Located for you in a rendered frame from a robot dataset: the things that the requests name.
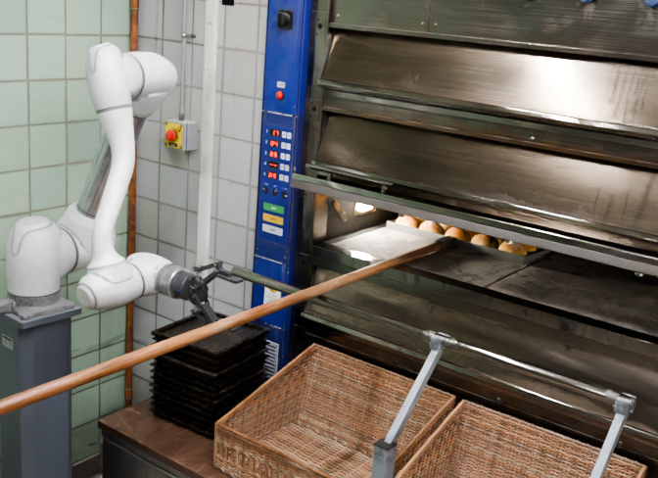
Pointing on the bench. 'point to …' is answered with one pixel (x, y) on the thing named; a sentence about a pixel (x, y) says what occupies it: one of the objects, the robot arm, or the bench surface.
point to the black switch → (284, 20)
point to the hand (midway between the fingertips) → (235, 305)
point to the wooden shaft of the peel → (200, 334)
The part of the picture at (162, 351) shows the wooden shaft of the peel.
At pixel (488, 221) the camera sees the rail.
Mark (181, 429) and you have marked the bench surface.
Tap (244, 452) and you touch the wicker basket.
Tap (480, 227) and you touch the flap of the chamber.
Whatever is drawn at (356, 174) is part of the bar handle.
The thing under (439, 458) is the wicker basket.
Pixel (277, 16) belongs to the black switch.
